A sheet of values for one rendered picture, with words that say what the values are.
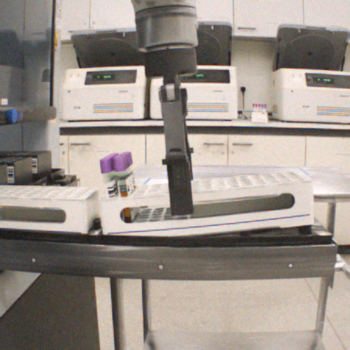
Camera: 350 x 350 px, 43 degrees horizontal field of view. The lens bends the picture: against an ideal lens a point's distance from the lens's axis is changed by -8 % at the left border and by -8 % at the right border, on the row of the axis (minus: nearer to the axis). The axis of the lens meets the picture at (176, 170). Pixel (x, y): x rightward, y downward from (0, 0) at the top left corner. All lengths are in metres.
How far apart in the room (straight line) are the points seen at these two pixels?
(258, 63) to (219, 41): 0.47
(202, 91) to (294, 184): 2.36
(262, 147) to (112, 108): 0.98
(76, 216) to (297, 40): 2.81
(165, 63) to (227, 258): 0.27
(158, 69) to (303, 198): 0.26
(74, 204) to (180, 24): 0.29
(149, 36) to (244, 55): 3.00
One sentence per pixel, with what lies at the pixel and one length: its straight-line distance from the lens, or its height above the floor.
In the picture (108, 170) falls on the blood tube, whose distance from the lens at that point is 0.64.
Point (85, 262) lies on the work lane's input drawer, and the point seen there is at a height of 0.78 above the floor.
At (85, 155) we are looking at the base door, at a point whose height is 0.69.
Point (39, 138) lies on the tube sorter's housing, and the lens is 1.28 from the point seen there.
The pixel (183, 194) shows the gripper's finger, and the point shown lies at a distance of 0.62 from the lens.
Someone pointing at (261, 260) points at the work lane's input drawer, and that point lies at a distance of 0.64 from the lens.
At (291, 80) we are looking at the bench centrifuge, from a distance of 3.06.
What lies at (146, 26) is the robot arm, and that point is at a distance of 0.65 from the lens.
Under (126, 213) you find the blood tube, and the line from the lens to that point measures 0.65.
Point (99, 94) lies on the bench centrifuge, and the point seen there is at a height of 1.08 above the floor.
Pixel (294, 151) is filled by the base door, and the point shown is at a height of 0.71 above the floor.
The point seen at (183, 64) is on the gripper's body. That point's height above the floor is 1.05.
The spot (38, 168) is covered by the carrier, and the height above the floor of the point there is 0.85.
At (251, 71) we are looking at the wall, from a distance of 3.62.
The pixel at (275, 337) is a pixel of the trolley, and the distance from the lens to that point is 1.51.
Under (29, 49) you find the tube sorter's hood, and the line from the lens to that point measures 1.09.
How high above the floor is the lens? 0.99
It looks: 8 degrees down
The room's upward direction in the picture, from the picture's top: straight up
